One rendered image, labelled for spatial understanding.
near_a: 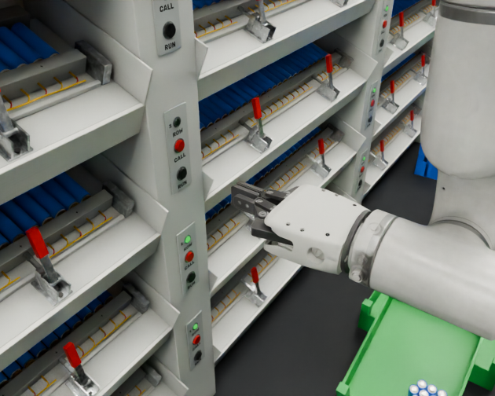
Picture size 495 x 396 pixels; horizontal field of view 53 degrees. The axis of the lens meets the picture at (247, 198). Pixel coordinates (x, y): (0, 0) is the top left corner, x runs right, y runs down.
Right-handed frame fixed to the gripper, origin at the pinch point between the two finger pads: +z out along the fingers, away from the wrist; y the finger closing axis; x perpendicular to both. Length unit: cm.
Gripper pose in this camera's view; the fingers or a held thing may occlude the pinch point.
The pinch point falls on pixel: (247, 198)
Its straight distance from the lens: 63.2
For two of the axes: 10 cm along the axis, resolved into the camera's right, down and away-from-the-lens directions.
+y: 5.8, -4.6, 6.7
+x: 0.0, -8.3, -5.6
